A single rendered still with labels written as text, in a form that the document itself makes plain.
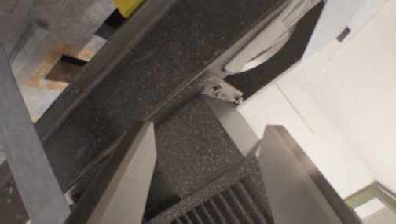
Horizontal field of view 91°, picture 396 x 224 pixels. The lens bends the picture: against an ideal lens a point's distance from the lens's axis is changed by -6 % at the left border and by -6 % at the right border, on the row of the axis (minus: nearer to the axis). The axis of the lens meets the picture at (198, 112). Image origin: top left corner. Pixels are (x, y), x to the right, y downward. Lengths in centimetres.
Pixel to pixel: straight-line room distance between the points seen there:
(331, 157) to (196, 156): 350
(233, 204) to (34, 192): 51
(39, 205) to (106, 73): 40
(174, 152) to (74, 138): 40
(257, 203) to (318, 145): 338
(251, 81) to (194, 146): 85
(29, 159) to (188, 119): 44
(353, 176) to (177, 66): 373
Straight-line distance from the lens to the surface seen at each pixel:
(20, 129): 73
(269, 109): 378
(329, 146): 390
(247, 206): 54
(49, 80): 138
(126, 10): 61
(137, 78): 63
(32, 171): 69
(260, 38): 49
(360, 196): 407
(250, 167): 49
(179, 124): 54
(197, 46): 56
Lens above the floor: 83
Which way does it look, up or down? 13 degrees down
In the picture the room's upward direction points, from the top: 146 degrees clockwise
